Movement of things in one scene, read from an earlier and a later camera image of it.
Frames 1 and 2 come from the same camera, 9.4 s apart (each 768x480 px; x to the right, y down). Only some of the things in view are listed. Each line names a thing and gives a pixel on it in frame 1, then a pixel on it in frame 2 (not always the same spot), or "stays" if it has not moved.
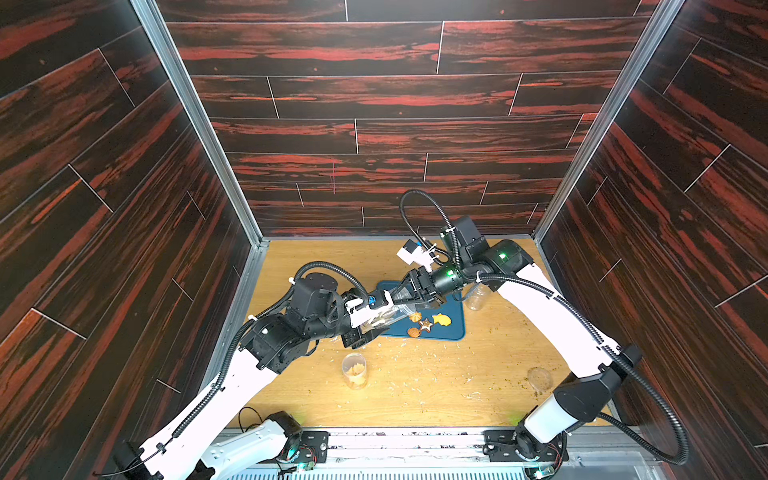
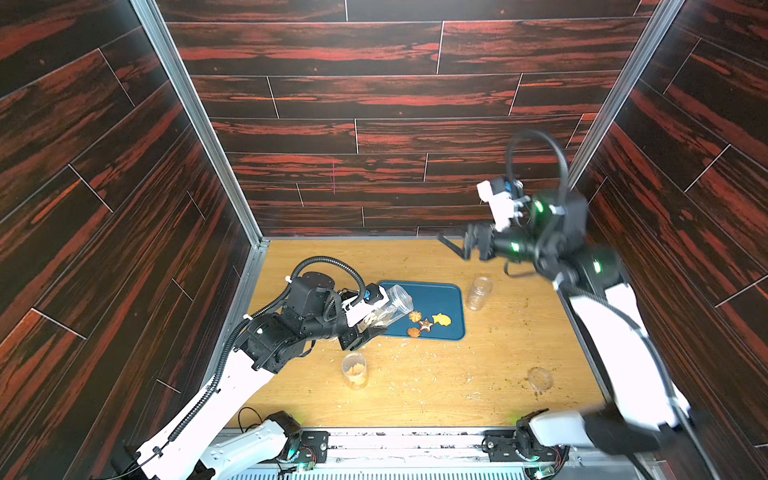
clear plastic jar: (395, 313) stays
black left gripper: (353, 337) stays
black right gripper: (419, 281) to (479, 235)
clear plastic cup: (539, 378) stays
